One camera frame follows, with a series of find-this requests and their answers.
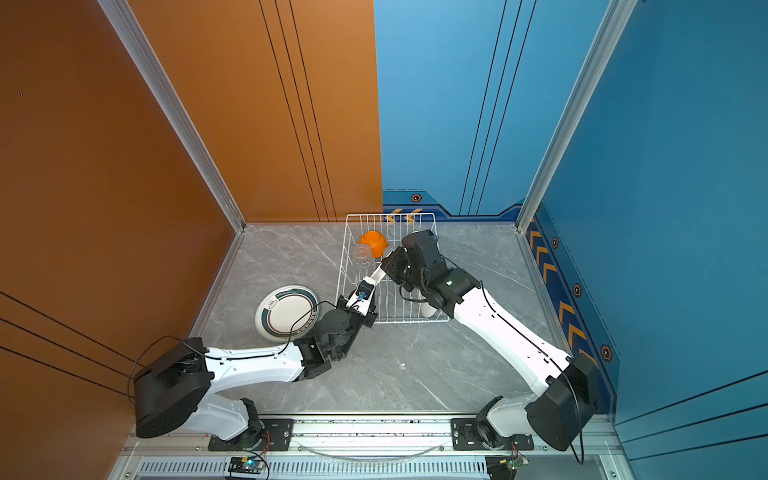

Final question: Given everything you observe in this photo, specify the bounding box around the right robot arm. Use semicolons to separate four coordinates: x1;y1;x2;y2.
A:
380;230;600;451

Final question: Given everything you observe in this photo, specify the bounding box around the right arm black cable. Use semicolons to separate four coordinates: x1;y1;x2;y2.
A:
398;257;586;466

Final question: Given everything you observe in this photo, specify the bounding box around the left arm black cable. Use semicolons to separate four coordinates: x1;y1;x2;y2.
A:
125;299;340;409

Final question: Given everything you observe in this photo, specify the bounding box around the left circuit board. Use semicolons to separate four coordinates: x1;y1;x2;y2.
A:
227;456;269;479

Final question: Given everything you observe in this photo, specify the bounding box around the circuit board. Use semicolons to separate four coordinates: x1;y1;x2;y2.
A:
485;456;529;480
227;456;269;479

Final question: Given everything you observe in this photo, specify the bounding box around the green rimmed white plate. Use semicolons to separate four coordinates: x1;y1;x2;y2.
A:
254;285;320;343

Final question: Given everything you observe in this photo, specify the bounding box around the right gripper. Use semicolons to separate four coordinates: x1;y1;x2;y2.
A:
380;246;430;292

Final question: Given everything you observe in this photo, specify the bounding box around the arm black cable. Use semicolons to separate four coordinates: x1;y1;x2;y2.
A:
398;257;586;466
125;299;340;409

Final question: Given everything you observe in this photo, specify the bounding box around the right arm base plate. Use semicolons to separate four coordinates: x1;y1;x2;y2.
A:
450;418;535;452

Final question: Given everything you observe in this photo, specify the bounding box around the white wire dish rack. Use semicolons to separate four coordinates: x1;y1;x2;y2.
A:
334;212;450;325

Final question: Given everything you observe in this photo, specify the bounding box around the clear glass cup left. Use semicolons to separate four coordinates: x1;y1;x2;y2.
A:
352;244;375;265

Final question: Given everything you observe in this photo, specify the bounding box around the pinkish white plate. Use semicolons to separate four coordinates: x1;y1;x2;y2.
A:
419;301;438;318

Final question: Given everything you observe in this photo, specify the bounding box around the orange bowl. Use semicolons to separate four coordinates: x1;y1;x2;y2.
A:
358;230;389;259

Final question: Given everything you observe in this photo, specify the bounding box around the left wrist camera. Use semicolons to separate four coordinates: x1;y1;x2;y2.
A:
348;265;386;311

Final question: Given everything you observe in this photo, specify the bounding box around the aluminium front rail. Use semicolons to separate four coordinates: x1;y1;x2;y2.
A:
109;413;634;479

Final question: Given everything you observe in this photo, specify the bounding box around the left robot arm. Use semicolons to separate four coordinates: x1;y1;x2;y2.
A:
132;287;378;445

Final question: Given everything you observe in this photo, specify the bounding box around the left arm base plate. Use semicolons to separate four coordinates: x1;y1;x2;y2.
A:
207;418;295;453

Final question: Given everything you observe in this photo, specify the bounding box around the right circuit board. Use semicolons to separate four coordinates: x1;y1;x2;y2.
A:
485;456;529;480

